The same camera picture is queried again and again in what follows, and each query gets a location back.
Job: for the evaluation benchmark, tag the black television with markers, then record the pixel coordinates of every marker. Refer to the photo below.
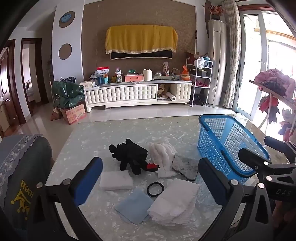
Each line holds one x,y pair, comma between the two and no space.
141,55

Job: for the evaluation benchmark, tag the white metal rack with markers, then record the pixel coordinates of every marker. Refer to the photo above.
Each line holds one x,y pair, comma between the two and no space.
203,76

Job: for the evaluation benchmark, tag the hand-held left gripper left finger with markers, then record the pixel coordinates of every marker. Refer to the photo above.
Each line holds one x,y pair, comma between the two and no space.
89,180

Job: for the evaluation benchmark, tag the dark wooden door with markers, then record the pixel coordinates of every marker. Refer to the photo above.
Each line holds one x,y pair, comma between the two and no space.
9,88

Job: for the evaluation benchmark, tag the wooden drying rack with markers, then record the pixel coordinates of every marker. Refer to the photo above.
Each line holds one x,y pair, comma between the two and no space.
268,89

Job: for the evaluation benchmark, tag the flower vase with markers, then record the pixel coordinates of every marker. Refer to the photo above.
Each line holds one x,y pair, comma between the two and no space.
216,11

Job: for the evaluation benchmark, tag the black plush toy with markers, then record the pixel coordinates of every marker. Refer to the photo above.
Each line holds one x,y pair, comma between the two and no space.
131,153

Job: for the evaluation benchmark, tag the white lace cloth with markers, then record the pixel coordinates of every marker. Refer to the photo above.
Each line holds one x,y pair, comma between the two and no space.
175,201

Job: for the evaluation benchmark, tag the standing air conditioner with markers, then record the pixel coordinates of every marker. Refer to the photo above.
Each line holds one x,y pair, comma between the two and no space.
216,64

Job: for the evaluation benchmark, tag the hanging clothes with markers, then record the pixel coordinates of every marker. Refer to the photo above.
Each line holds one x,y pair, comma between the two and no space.
269,107

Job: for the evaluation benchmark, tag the patterned curtain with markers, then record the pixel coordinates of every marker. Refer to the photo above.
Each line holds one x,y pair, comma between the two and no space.
232,58

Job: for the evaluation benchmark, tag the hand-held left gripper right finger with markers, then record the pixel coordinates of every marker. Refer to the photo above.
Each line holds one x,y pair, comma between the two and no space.
209,178

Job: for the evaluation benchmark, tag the chair with grey cover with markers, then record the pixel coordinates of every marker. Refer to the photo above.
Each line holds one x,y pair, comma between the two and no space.
20,176

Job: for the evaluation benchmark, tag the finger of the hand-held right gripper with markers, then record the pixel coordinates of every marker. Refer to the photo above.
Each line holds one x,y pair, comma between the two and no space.
275,141
252,158

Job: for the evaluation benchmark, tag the round blue wall clock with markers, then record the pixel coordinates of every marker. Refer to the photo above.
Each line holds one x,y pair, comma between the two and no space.
66,18

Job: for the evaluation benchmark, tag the pink clothes pile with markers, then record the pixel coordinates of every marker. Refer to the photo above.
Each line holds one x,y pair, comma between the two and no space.
275,80

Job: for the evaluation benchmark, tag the green plastic bag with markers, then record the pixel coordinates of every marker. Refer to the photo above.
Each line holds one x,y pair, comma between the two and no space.
67,93

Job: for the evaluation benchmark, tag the light blue cloth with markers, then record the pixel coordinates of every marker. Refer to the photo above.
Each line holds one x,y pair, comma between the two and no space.
134,206

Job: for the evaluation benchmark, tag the grey felt pad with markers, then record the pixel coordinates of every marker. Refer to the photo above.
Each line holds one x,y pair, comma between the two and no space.
185,166

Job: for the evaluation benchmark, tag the paper roll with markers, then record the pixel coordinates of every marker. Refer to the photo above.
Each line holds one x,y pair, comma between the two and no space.
171,96

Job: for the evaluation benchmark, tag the pink box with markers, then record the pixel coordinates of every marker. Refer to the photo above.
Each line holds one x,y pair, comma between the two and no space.
134,78

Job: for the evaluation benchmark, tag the cardboard box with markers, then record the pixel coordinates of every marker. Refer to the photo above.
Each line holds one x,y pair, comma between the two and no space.
74,114

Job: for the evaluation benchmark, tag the person's right hand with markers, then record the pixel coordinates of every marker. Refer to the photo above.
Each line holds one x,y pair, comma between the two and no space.
284,213

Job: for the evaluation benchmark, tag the orange bag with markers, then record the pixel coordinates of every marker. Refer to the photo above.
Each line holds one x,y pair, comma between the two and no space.
185,74

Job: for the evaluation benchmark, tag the white and red bag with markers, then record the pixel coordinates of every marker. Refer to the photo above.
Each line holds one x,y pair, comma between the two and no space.
103,71

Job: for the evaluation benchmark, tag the blue plastic basket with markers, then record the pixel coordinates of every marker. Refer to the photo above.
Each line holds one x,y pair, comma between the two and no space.
222,139

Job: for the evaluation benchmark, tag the white foam block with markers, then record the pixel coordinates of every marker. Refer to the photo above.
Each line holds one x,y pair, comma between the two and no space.
115,180

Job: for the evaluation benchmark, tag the white plastic jug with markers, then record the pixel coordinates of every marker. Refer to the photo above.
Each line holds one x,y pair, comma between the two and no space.
147,75

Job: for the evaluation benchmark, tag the white tufted television cabinet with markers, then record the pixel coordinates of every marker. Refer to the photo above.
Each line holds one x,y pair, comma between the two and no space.
120,95

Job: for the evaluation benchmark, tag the white fluffy cloth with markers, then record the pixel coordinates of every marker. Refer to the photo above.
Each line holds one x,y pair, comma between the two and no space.
161,153

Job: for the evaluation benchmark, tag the glass sliding door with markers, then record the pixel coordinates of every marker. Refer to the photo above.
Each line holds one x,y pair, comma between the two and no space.
254,64

